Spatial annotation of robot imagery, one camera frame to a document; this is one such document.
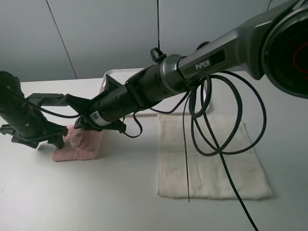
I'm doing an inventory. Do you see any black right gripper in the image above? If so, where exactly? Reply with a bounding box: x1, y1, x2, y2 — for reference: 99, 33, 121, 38
63, 86, 141, 133

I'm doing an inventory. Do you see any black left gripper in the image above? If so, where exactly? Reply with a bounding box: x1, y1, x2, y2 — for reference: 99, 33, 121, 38
0, 103, 68, 150

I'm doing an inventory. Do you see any pink towel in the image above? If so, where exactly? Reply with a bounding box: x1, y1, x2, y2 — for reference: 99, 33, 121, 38
52, 125, 103, 162

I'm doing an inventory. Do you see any cream white towel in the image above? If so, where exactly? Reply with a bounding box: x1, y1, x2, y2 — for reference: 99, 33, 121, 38
157, 115, 272, 200

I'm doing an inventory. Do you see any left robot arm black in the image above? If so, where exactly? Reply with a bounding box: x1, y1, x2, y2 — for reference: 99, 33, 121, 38
0, 71, 68, 149

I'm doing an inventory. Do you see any white rectangular plastic tray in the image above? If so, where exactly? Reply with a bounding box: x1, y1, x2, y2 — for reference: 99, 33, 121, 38
100, 68, 214, 118

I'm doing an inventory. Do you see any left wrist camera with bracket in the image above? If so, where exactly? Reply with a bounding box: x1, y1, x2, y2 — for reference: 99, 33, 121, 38
26, 93, 67, 107

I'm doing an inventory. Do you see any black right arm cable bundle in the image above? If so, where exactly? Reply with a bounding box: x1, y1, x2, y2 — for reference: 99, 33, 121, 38
125, 47, 268, 231

